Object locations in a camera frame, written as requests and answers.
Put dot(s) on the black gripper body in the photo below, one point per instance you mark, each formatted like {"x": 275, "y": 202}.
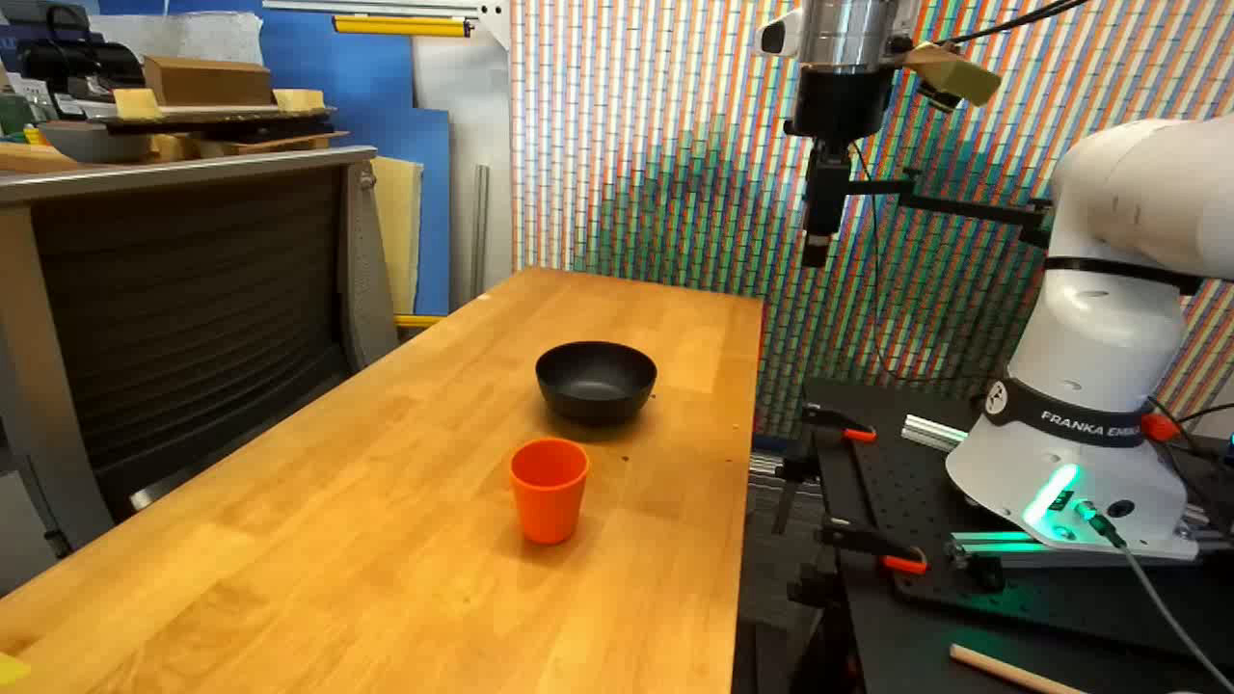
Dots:
{"x": 837, "y": 104}

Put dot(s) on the orange plastic cup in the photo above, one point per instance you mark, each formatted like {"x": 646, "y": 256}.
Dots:
{"x": 549, "y": 493}

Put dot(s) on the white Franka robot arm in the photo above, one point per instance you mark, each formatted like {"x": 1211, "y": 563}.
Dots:
{"x": 1104, "y": 350}

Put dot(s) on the black bowl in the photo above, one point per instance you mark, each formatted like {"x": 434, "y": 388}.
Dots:
{"x": 594, "y": 383}

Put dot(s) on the striped backdrop panel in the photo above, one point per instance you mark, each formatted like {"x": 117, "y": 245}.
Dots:
{"x": 641, "y": 139}

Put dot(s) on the silver aluminium bar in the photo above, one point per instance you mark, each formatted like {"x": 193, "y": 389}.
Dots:
{"x": 930, "y": 432}

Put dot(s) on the beige flat panel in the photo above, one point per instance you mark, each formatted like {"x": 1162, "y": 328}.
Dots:
{"x": 397, "y": 233}

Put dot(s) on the yellow bar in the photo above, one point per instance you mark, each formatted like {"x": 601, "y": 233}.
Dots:
{"x": 401, "y": 23}

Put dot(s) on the wooden stick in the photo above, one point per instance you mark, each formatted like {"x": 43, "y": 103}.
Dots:
{"x": 1016, "y": 672}

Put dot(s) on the tan foam block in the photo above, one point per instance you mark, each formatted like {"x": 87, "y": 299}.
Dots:
{"x": 299, "y": 103}

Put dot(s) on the wooden box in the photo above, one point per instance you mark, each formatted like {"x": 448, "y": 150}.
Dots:
{"x": 204, "y": 83}

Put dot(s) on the grey mesh office chair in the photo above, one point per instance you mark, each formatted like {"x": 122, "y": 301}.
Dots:
{"x": 177, "y": 320}

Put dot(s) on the wrist-mounted camera box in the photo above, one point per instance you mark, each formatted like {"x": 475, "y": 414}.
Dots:
{"x": 956, "y": 74}

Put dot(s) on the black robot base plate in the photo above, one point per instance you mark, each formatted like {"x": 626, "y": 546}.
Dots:
{"x": 1025, "y": 601}

